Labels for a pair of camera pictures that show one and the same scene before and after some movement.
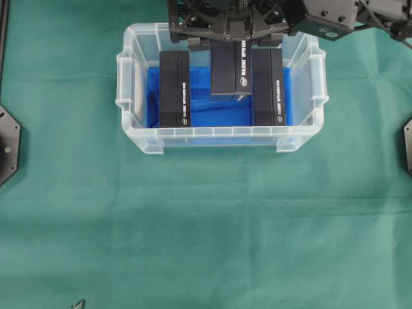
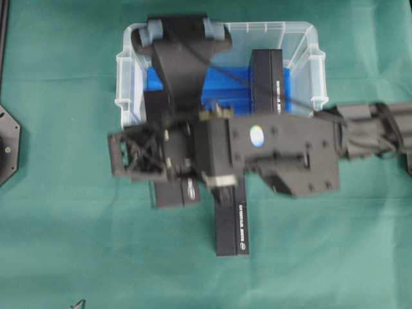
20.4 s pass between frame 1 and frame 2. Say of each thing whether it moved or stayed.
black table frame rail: stayed
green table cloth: stayed
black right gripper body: moved
